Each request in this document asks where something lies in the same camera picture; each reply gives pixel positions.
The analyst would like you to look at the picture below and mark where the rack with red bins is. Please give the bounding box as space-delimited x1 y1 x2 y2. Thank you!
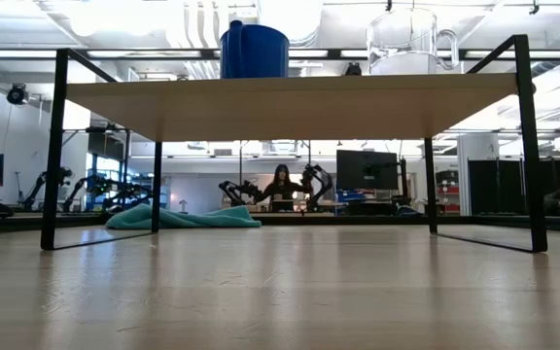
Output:
435 169 461 215

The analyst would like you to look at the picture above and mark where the person at robot station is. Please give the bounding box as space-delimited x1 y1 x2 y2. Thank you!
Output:
255 163 313 213

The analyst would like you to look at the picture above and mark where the clear glass mug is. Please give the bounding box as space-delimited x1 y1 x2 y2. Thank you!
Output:
366 7 460 77

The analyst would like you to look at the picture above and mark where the teal cloth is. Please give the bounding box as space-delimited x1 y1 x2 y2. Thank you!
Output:
104 202 263 230

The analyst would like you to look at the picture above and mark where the black hanging box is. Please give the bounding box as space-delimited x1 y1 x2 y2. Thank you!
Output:
87 125 131 162

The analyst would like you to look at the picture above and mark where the wooden shelf with black frame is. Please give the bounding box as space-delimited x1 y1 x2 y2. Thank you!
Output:
40 33 548 253

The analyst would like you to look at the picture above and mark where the black table edge rail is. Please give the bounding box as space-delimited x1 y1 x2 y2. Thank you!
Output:
0 212 560 235

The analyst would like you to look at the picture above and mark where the round black wall device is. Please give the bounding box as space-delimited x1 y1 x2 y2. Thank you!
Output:
6 82 29 107

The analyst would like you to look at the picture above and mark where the black partition screen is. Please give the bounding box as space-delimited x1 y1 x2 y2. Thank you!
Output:
468 146 560 218

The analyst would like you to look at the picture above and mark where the dark blue mug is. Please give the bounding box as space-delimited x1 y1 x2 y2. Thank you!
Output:
219 19 291 80

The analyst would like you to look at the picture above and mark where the black computer monitor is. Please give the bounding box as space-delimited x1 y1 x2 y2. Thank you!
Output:
335 149 401 192

